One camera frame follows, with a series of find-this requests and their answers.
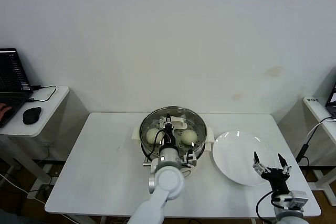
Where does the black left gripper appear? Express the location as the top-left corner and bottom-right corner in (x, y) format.
(162, 113), (176, 148)

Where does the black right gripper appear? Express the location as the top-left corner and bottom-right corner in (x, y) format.
(252, 151), (293, 196)

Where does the white steamed baozi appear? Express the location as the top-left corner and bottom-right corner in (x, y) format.
(181, 129), (198, 145)
(145, 129), (165, 145)

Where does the black computer mouse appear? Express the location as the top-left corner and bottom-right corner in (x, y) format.
(22, 106), (43, 125)

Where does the perforated steel steamer basket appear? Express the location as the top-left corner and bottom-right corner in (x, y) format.
(131, 106), (214, 161)

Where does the person's bare hand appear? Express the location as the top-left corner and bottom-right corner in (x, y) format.
(0, 102), (14, 128)

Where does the round white plate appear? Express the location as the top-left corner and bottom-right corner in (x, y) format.
(212, 130), (277, 186)

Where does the dark laptop on narrow table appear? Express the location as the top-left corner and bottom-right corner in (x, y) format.
(325, 82), (336, 117)

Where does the grey floor power strip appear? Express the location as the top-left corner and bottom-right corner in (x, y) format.
(26, 185), (55, 200)

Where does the black laptop with lit screen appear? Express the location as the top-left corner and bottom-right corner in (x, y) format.
(0, 48), (34, 129)

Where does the blue jeans leg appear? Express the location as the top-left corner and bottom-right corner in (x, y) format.
(0, 209), (17, 224)

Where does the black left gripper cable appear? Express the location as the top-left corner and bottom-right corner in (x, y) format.
(144, 129), (166, 162)

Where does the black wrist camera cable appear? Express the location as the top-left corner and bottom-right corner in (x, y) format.
(256, 191), (276, 221)

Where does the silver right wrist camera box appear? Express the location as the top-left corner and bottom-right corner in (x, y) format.
(288, 191), (308, 210)

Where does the black laptop cable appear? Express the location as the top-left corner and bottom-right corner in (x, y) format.
(25, 84), (57, 103)

